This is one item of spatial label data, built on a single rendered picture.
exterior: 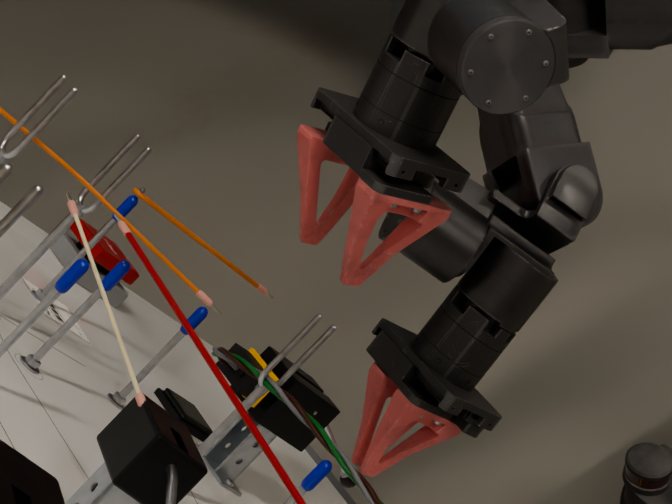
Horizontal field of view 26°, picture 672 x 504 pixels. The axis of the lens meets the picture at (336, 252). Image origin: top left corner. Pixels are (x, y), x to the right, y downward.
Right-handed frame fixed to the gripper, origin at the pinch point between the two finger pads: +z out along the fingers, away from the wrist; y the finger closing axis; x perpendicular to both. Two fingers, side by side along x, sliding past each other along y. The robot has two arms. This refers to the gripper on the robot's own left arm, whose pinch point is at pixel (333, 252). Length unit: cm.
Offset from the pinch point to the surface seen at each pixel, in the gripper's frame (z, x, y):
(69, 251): 15.4, -2.8, -25.7
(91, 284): 16.7, -1.3, -23.2
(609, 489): 61, 136, -65
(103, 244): 13.9, -0.6, -24.9
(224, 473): 17.9, -0.1, 0.1
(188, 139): 63, 117, -194
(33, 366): 10.4, -18.4, 1.2
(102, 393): 13.9, -10.6, -2.2
